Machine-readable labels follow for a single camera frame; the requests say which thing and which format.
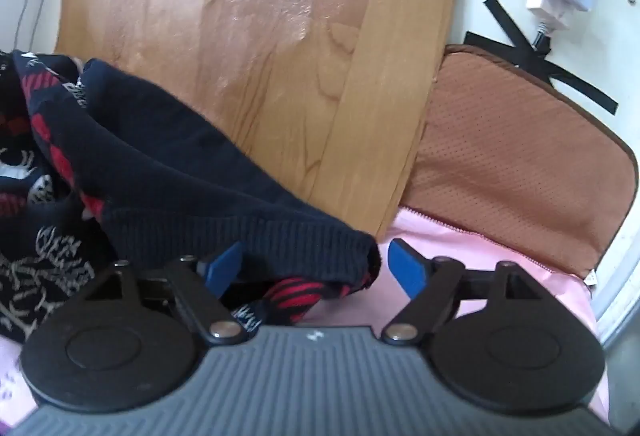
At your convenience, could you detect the navy red reindeer sweater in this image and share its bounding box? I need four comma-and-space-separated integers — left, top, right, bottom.
1, 51, 382, 343

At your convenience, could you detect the brown mesh cushion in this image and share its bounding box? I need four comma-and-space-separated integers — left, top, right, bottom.
400, 45, 639, 278

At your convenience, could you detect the black tape cross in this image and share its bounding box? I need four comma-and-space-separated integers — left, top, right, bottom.
464, 0, 618, 115

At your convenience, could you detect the wooden headboard panel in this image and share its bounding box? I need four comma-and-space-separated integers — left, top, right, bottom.
56, 0, 454, 236

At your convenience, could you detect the pink printed bed sheet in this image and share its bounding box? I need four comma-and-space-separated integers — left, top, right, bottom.
15, 239, 611, 435

